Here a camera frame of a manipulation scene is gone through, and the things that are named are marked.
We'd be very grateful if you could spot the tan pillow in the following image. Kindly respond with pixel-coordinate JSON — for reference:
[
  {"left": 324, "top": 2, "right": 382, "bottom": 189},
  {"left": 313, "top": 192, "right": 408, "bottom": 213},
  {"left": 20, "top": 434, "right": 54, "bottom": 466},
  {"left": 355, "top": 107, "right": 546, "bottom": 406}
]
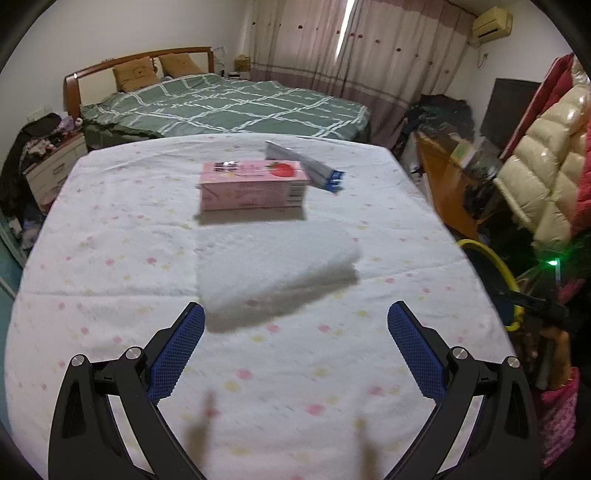
[
  {"left": 112, "top": 58, "right": 160, "bottom": 92},
  {"left": 159, "top": 53, "right": 206, "bottom": 78}
]

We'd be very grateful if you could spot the white dotted tablecloth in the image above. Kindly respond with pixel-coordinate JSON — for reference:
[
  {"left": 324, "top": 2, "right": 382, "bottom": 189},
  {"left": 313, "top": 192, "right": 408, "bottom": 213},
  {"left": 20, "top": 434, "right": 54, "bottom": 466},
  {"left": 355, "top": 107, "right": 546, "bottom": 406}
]
[{"left": 4, "top": 134, "right": 519, "bottom": 480}]

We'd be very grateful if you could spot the dark clothes pile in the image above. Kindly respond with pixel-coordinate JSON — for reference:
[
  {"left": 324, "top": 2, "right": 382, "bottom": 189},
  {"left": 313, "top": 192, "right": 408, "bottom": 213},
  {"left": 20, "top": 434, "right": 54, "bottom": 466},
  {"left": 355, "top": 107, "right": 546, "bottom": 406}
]
[{"left": 0, "top": 113, "right": 85, "bottom": 217}]

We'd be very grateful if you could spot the person's right hand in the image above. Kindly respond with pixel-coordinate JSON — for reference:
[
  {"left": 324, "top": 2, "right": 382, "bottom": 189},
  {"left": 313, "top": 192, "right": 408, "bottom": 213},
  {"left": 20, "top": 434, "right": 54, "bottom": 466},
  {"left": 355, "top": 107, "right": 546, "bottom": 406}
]
[{"left": 529, "top": 323, "right": 572, "bottom": 389}]

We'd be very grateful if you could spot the person's right forearm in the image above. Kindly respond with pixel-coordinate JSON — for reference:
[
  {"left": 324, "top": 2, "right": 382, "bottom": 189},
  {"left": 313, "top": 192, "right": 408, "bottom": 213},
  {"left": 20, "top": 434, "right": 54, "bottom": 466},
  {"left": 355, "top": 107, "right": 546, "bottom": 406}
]
[{"left": 531, "top": 369, "right": 583, "bottom": 470}]

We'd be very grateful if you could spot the pink carton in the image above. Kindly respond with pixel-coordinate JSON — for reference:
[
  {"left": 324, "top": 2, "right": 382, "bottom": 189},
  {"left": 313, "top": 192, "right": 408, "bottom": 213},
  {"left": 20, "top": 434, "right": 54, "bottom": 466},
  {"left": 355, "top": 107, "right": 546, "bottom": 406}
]
[{"left": 198, "top": 159, "right": 309, "bottom": 212}]

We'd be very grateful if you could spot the red jacket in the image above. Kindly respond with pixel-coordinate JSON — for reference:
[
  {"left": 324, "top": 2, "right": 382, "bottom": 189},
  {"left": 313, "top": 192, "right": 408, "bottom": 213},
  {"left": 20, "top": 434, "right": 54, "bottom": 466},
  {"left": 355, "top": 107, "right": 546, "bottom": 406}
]
[{"left": 501, "top": 53, "right": 591, "bottom": 222}]

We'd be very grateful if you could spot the white tissue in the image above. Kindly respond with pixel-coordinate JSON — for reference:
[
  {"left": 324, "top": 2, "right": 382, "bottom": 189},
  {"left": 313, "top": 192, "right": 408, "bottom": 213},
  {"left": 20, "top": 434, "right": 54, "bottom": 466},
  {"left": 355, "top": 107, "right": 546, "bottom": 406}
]
[{"left": 196, "top": 225, "right": 362, "bottom": 315}]

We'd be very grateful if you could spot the white nightstand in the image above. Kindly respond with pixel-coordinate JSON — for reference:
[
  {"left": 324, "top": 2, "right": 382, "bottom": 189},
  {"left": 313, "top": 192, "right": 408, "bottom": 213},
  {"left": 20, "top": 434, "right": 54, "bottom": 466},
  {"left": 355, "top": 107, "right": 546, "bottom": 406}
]
[{"left": 23, "top": 134, "right": 89, "bottom": 214}]

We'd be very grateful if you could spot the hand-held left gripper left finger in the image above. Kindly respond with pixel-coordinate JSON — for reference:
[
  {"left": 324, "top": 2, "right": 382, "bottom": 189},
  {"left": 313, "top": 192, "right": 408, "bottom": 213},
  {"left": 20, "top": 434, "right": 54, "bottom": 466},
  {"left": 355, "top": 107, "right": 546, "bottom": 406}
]
[{"left": 47, "top": 301, "right": 206, "bottom": 480}]

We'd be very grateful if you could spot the white blue packet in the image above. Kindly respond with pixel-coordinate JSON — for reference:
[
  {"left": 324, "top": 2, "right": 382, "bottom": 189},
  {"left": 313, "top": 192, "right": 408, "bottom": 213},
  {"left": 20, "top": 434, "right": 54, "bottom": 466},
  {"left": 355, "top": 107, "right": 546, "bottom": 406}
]
[{"left": 265, "top": 141, "right": 346, "bottom": 193}]

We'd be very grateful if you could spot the greenish book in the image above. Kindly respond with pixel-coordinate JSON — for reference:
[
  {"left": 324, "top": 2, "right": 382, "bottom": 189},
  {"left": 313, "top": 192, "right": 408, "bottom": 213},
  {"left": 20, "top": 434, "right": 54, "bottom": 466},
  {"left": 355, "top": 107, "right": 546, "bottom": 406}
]
[{"left": 450, "top": 141, "right": 482, "bottom": 165}]

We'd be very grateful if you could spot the wooden desk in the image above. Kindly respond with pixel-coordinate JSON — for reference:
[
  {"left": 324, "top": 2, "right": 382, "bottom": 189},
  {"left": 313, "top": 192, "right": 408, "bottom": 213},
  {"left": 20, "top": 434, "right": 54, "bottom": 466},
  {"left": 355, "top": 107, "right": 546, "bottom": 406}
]
[{"left": 412, "top": 131, "right": 496, "bottom": 241}]

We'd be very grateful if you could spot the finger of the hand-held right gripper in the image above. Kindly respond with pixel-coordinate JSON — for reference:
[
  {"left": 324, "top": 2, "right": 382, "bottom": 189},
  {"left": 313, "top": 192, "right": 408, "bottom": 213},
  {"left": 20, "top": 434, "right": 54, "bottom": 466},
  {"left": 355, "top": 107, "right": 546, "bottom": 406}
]
[{"left": 498, "top": 288, "right": 571, "bottom": 325}]

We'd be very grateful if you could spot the dark clothes heap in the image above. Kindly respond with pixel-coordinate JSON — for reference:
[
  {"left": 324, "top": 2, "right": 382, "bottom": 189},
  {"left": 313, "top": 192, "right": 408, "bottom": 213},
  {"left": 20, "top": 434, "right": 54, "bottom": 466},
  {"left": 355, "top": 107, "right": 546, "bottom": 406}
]
[{"left": 402, "top": 95, "right": 476, "bottom": 149}]

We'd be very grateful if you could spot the cream puffy jacket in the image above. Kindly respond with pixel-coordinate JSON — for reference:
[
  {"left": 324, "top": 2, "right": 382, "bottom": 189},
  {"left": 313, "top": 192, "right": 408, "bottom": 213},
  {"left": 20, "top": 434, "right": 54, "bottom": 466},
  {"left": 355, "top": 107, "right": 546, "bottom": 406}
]
[{"left": 493, "top": 85, "right": 591, "bottom": 251}]

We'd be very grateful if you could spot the black television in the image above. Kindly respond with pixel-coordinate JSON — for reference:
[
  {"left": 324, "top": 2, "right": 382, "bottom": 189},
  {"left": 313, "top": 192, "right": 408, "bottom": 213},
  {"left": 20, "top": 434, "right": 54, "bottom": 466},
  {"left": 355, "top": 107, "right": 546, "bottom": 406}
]
[{"left": 480, "top": 78, "right": 542, "bottom": 149}]

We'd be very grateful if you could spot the air conditioner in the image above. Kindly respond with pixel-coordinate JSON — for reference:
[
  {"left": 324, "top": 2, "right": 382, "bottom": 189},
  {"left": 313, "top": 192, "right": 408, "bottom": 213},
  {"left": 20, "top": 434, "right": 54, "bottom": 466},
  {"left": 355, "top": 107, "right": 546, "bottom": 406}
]
[{"left": 471, "top": 9, "right": 515, "bottom": 47}]

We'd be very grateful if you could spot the wooden headboard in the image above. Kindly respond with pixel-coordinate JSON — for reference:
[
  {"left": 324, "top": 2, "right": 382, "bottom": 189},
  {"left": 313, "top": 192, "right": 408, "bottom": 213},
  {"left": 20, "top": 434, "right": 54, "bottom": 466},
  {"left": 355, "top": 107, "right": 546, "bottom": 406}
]
[{"left": 64, "top": 46, "right": 214, "bottom": 119}]

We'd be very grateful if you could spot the pink curtain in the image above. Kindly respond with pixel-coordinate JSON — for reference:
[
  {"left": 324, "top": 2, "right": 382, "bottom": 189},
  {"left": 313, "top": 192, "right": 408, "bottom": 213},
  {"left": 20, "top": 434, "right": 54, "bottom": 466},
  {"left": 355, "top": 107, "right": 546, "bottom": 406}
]
[{"left": 249, "top": 0, "right": 477, "bottom": 149}]

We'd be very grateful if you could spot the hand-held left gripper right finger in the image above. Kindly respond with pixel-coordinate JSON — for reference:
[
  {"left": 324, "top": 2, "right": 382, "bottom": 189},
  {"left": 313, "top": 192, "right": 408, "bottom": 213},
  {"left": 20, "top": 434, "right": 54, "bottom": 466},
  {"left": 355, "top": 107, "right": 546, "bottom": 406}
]
[{"left": 383, "top": 301, "right": 541, "bottom": 480}]

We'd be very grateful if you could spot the green checked bed blanket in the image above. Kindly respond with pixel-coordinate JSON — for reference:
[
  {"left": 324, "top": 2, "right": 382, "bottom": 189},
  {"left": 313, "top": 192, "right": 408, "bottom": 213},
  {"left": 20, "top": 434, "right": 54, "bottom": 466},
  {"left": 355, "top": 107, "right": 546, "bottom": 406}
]
[{"left": 79, "top": 74, "right": 373, "bottom": 145}]

